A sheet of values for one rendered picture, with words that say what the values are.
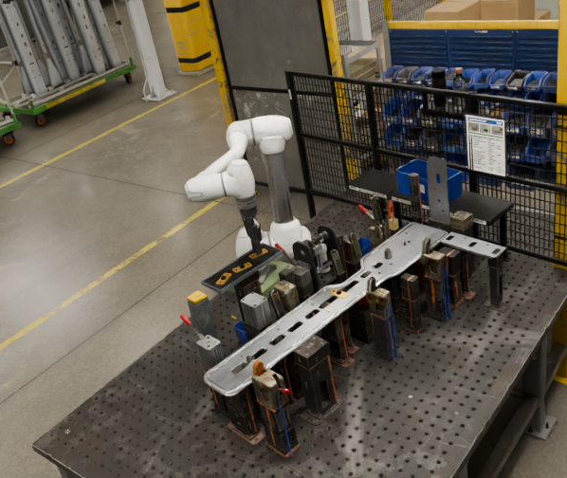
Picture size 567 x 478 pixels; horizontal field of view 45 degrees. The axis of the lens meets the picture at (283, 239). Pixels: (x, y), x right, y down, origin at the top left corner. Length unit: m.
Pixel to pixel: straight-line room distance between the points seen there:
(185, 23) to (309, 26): 5.49
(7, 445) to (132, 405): 1.41
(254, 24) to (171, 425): 3.40
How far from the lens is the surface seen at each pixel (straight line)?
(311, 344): 2.70
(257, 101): 5.78
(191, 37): 10.57
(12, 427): 4.58
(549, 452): 3.68
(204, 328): 2.96
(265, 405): 2.62
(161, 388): 3.24
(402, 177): 3.63
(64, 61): 10.72
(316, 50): 5.22
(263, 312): 2.87
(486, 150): 3.50
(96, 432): 3.16
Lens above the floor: 2.70
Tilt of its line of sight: 29 degrees down
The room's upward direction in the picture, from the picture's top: 11 degrees counter-clockwise
